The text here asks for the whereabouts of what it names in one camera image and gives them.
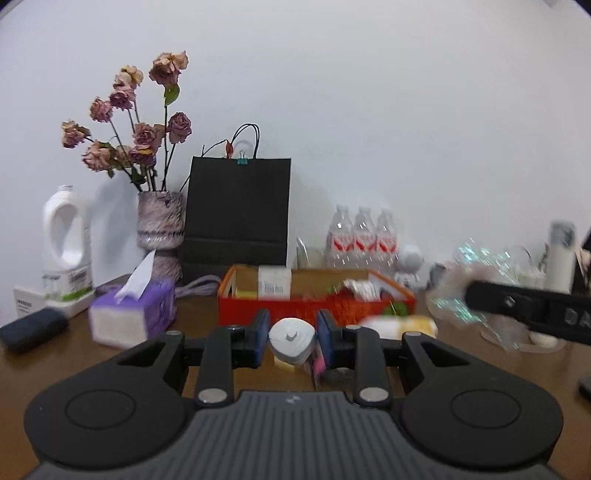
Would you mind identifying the small pinkish plastic bag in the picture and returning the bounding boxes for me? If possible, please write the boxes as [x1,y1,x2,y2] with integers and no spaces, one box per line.
[305,351,328,388]

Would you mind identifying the clear glass cup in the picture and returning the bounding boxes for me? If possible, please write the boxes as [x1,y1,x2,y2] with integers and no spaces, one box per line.
[295,237,328,269]

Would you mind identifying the dark blue case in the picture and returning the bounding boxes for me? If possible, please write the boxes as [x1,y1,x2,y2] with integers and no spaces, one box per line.
[0,308,70,354]

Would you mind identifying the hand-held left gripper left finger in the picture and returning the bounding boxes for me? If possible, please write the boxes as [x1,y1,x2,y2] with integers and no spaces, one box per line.
[117,308,271,408]

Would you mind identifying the small white carton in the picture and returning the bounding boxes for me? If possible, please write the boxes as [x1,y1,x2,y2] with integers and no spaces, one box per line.
[257,265,293,298]

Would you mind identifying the white detergent jug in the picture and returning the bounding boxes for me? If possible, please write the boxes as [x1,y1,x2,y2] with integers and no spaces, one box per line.
[41,185,95,301]

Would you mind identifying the dried pink flowers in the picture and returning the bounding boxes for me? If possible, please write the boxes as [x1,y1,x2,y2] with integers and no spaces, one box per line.
[61,51,192,192]

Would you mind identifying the flat white box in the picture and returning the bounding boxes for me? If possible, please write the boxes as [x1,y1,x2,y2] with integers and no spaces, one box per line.
[13,284,98,319]

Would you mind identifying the white cable bundle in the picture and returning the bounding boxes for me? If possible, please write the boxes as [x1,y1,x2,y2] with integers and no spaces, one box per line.
[175,274,221,298]

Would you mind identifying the iridescent plastic wrap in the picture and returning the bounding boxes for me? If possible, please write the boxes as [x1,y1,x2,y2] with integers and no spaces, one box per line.
[427,237,546,352]

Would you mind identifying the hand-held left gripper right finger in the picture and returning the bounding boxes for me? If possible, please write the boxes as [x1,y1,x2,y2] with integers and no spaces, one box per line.
[316,308,467,409]

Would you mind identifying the purple tissue pack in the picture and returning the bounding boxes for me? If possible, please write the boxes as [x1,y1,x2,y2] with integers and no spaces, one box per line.
[89,249,177,348]

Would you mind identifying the small white round fan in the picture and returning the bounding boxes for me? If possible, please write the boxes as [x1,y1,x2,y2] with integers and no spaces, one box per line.
[394,244,426,289]

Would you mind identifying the white and yellow plush toy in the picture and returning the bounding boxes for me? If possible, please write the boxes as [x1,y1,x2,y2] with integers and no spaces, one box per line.
[360,314,439,340]

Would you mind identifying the orange cardboard box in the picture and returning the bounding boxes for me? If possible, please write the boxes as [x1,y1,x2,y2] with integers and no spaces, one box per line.
[217,264,416,328]

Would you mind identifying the black paper bag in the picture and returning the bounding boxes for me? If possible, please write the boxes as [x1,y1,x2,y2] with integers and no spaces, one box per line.
[178,122,293,284]

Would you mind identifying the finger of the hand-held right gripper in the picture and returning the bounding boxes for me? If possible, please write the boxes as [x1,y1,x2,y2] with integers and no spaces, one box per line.
[464,280,520,319]

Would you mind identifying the clear water bottle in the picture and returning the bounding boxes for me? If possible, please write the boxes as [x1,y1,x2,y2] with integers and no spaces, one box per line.
[375,209,400,271]
[327,205,355,268]
[352,206,378,268]

